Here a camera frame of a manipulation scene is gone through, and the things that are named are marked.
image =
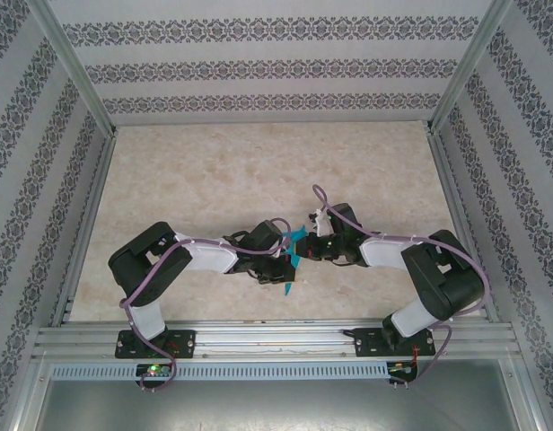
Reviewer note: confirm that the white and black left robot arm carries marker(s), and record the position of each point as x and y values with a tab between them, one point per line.
209	258

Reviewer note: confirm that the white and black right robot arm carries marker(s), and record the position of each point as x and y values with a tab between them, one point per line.
384	253

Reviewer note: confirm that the grey metal sheet panel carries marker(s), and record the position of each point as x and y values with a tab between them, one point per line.
276	404

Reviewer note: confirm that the black controller board green light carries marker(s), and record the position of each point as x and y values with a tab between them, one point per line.
153	370

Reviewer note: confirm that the aluminium mounting rail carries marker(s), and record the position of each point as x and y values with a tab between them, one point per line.
276	336

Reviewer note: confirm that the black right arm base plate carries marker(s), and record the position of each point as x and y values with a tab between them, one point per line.
366	343

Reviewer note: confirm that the aluminium side rail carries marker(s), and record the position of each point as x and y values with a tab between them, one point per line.
462	224
91	215

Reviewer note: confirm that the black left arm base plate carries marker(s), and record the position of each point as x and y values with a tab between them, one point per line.
182	343

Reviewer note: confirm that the aluminium frame post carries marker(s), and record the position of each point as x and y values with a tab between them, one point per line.
471	63
70	63

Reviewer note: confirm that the aluminium frame bar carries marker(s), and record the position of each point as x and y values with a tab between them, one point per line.
525	390
28	390

